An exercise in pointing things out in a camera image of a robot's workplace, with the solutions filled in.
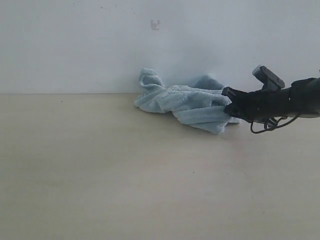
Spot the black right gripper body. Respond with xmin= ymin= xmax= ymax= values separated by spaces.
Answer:
xmin=237 ymin=88 xmax=298 ymax=123

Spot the light blue terry towel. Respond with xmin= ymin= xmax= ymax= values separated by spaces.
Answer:
xmin=133 ymin=68 xmax=241 ymax=135

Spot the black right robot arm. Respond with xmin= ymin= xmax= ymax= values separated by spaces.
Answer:
xmin=222 ymin=78 xmax=320 ymax=123

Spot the black right camera cable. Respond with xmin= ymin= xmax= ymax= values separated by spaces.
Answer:
xmin=249 ymin=113 xmax=300 ymax=135

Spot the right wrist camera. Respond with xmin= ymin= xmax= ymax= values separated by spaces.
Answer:
xmin=252 ymin=65 xmax=285 ymax=91

